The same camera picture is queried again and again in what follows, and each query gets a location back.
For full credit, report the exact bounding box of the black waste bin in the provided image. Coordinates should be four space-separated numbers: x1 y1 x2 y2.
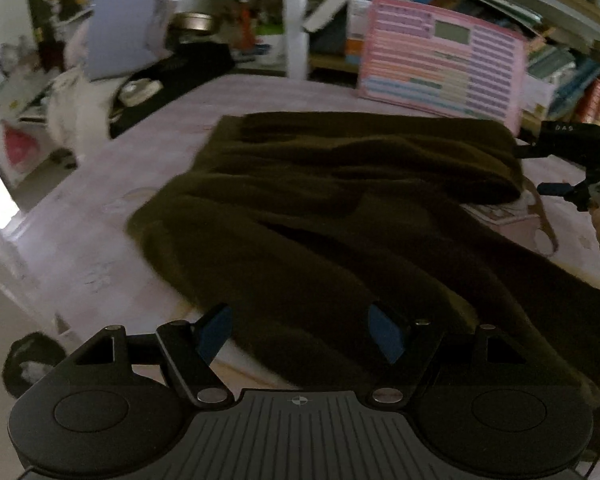
2 332 67 399

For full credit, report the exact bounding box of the lavender folded cloth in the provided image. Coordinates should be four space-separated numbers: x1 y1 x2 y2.
84 0 175 81

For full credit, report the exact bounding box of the metal bowl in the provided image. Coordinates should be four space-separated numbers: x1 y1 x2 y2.
172 12 219 37

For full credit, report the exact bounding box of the pink checkered desk mat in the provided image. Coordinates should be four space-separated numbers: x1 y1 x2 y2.
17 75 600 339

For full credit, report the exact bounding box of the pink learning tablet toy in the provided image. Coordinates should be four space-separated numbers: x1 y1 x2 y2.
358 0 526 134

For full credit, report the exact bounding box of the black bag with watch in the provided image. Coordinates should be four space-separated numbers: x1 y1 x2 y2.
109 41 235 139

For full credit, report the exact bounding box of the dark brown garment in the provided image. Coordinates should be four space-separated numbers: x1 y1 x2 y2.
125 110 600 406

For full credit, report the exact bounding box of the cream draped clothing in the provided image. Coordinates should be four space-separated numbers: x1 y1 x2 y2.
46 66 126 164

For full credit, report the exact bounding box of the white watch strap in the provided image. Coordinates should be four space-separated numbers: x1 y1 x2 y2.
116 79 164 108

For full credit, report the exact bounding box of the red hanging bag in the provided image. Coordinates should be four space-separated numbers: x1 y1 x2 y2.
4 125 40 174

